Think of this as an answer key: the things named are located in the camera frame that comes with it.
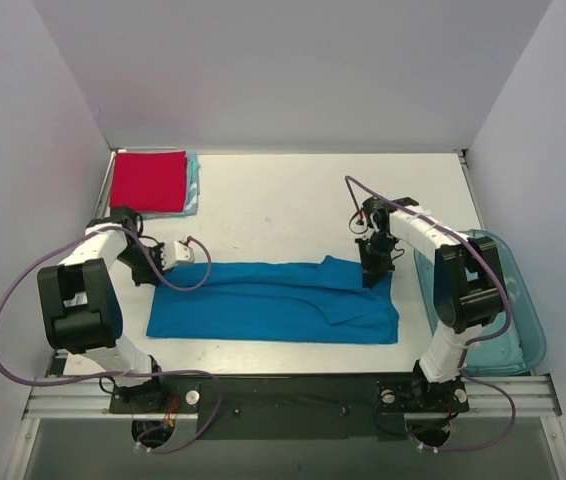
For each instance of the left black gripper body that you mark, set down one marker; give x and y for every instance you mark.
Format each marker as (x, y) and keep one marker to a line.
(148, 267)

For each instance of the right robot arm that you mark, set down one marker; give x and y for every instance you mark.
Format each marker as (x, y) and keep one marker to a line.
(467, 292)

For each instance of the translucent blue plastic bin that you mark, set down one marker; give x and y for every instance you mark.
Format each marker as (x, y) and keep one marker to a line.
(522, 348)

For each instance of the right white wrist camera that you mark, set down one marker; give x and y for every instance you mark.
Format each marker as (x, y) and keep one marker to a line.
(362, 221)

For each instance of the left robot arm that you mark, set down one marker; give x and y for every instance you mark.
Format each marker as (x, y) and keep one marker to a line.
(82, 314)

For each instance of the blue t shirt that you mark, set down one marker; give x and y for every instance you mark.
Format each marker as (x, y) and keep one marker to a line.
(323, 302)

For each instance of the folded light teal t shirt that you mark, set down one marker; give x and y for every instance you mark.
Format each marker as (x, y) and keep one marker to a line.
(192, 185)

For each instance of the aluminium frame rail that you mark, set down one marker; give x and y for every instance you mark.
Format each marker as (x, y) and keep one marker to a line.
(531, 396)

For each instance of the folded red t shirt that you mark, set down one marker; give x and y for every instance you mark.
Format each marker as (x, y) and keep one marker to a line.
(150, 182)

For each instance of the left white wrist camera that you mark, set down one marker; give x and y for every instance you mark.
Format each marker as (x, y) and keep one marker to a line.
(176, 253)

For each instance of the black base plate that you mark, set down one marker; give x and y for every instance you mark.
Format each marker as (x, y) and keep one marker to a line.
(297, 406)

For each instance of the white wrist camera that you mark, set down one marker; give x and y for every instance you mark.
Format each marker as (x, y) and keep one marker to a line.
(362, 221)
(176, 253)

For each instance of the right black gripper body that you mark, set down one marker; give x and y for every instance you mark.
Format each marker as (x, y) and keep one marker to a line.
(376, 261)

